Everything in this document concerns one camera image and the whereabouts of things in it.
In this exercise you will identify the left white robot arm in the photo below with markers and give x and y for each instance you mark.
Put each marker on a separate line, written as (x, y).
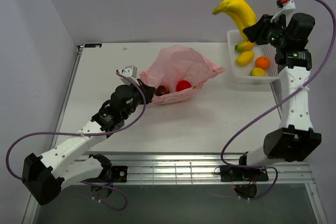
(46, 175)

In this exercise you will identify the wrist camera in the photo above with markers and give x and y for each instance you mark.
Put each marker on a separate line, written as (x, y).
(285, 7)
(128, 72)

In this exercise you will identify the green yellow fake mango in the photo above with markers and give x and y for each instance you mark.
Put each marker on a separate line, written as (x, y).
(244, 46)

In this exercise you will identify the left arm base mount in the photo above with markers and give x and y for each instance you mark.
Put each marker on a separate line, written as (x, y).
(115, 174)

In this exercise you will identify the aluminium frame rail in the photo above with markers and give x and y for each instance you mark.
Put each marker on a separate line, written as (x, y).
(192, 169)

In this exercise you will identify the white plastic basket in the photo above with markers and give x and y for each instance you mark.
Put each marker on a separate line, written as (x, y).
(242, 74)

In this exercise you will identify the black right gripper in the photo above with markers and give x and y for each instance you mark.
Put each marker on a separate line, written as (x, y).
(255, 32)

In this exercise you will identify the yellow fake banana bunch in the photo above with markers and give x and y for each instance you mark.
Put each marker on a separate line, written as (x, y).
(240, 12)

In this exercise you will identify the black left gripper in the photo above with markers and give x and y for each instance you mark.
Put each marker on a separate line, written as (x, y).
(148, 92)

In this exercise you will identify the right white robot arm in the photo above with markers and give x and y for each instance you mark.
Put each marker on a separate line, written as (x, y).
(295, 138)

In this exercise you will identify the fake orange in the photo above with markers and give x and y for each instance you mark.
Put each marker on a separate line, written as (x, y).
(262, 62)

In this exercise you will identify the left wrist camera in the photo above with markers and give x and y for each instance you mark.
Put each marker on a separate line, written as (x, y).
(128, 72)

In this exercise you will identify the pink plastic bag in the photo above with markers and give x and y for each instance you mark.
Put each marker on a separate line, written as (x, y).
(177, 63)

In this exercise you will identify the fake lemon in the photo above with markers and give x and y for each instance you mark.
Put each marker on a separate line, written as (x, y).
(257, 72)

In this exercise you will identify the red fake apple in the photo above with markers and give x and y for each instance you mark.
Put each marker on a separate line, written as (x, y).
(183, 85)

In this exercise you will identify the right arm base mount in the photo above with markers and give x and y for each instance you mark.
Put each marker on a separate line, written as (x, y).
(236, 174)

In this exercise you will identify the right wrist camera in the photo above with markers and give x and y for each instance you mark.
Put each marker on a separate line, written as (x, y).
(285, 7)

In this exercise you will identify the dark red fake fruit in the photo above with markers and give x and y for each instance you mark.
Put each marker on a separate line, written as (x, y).
(162, 90)

